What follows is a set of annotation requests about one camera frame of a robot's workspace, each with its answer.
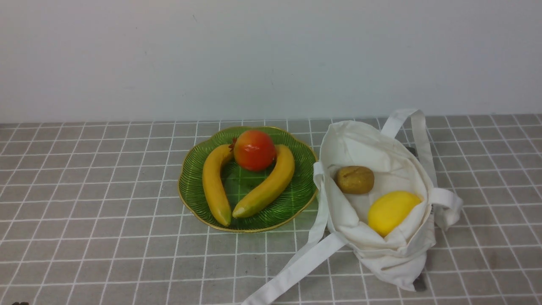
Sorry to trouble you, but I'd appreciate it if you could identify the brown kiwi fruit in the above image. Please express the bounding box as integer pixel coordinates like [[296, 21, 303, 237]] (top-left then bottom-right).
[[335, 166, 374, 195]]

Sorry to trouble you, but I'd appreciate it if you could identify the right yellow banana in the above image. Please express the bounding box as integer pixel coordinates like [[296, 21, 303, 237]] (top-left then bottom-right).
[[232, 144, 296, 218]]

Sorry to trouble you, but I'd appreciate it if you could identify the yellow banana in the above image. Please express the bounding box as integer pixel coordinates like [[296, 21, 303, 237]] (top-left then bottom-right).
[[232, 144, 296, 218], [202, 144, 233, 227]]

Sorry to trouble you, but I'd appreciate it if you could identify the grey checked tablecloth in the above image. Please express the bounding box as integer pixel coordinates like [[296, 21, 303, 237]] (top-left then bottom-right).
[[0, 114, 542, 305]]

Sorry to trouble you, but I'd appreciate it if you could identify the green glass plate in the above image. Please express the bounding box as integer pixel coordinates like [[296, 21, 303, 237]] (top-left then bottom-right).
[[178, 127, 318, 233]]

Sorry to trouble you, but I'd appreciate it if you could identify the left yellow banana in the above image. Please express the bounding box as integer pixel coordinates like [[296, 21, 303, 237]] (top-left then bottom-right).
[[202, 144, 233, 227]]

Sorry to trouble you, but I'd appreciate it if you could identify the white cloth bag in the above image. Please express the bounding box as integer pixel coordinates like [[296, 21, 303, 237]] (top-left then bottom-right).
[[244, 109, 463, 305]]

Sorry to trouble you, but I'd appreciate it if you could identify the yellow lemon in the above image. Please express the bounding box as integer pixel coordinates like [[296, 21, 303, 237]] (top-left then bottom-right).
[[367, 191, 422, 238]]

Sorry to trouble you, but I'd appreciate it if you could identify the red pomegranate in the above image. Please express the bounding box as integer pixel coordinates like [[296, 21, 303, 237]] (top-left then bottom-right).
[[229, 129, 277, 172]]

